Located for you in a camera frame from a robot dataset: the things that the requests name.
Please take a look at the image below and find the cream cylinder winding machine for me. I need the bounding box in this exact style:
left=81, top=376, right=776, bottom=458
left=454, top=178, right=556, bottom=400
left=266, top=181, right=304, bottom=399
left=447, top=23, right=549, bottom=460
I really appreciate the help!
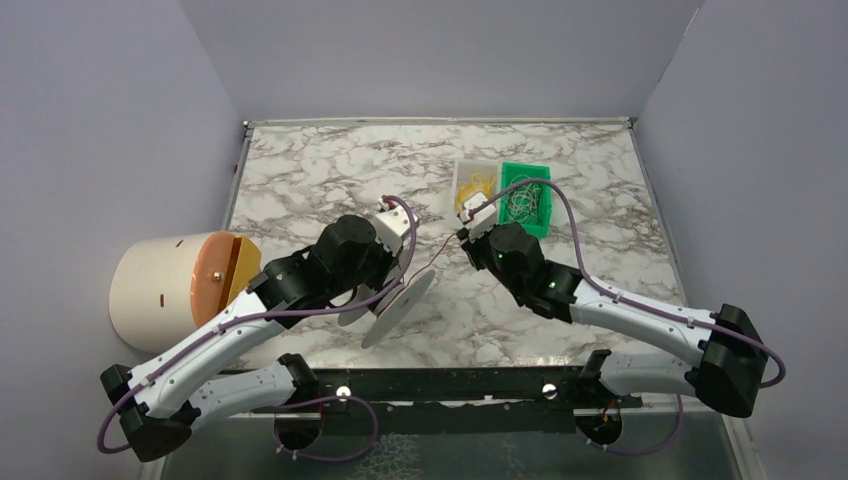
left=109, top=231, right=261, bottom=354

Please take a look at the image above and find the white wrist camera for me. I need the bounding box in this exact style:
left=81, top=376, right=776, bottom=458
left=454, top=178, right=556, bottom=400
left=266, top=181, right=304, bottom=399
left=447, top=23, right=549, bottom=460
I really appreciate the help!
left=370, top=206, right=417, bottom=257
left=457, top=205, right=498, bottom=242

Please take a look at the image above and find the yellow cable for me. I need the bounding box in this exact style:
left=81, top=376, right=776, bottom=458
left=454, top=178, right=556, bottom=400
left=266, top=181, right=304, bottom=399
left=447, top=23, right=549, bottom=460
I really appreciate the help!
left=454, top=173, right=497, bottom=210

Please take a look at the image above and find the white plastic bin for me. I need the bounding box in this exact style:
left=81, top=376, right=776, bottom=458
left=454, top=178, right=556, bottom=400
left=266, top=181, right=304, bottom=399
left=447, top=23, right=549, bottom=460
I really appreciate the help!
left=451, top=159, right=501, bottom=214

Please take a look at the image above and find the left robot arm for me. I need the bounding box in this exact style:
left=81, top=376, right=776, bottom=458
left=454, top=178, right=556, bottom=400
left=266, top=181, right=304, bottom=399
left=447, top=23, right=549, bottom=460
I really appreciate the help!
left=100, top=207, right=418, bottom=462

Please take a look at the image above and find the black cable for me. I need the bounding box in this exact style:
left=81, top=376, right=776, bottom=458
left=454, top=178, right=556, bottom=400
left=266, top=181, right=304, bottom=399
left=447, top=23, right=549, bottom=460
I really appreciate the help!
left=506, top=178, right=548, bottom=225

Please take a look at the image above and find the white perforated cable spool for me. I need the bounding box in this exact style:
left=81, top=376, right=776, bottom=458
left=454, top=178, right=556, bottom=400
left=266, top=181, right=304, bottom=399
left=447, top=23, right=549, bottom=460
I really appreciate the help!
left=337, top=267, right=436, bottom=349

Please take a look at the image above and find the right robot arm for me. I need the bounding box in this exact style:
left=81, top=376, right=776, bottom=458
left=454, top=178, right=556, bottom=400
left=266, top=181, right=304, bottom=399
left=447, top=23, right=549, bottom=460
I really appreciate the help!
left=458, top=224, right=768, bottom=418

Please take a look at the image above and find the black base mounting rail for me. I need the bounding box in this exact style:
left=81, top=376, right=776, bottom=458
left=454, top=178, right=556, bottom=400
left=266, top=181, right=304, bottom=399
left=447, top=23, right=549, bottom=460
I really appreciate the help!
left=225, top=366, right=645, bottom=439

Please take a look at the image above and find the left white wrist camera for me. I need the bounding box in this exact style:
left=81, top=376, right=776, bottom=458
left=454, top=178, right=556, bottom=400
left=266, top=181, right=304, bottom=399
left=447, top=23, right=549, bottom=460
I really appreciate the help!
left=370, top=206, right=417, bottom=257

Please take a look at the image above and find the white cable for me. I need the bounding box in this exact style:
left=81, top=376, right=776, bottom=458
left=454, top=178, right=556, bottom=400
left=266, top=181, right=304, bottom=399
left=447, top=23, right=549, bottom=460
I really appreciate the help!
left=505, top=173, right=546, bottom=223

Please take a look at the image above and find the green plastic bin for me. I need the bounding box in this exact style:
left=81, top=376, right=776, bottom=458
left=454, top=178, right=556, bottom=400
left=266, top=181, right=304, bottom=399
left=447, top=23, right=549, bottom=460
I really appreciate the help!
left=499, top=162, right=552, bottom=239

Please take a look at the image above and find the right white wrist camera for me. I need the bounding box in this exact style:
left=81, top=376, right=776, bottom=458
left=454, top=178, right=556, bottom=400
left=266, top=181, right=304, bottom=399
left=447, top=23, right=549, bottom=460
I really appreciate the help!
left=457, top=205, right=498, bottom=242

